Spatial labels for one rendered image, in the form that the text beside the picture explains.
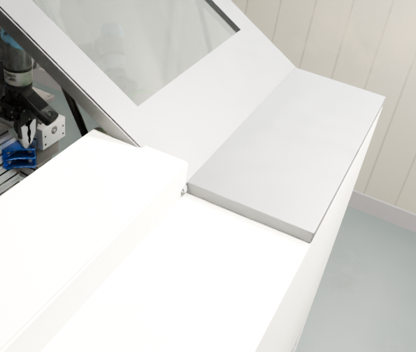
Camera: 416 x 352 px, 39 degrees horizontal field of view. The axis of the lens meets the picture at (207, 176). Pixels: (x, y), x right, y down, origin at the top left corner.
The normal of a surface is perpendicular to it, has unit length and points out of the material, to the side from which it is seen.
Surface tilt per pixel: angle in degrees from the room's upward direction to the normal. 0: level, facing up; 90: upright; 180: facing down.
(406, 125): 90
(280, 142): 0
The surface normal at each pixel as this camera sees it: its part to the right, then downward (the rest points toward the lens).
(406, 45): -0.45, 0.47
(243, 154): 0.14, -0.80
